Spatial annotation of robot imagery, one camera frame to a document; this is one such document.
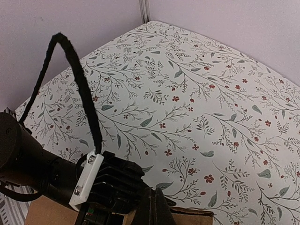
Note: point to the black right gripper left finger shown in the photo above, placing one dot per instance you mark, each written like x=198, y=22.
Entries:
x=144, y=212

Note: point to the left aluminium corner post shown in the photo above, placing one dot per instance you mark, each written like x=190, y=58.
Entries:
x=145, y=10

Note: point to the floral patterned table mat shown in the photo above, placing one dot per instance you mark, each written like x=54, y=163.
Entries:
x=212, y=127

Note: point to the brown cardboard box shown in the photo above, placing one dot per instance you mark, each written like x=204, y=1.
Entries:
x=45, y=211

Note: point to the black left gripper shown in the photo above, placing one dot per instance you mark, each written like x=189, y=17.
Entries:
x=54, y=176

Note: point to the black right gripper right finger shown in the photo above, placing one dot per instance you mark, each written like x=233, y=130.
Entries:
x=161, y=212

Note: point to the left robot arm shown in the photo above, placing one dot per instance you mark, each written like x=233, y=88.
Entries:
x=28, y=171

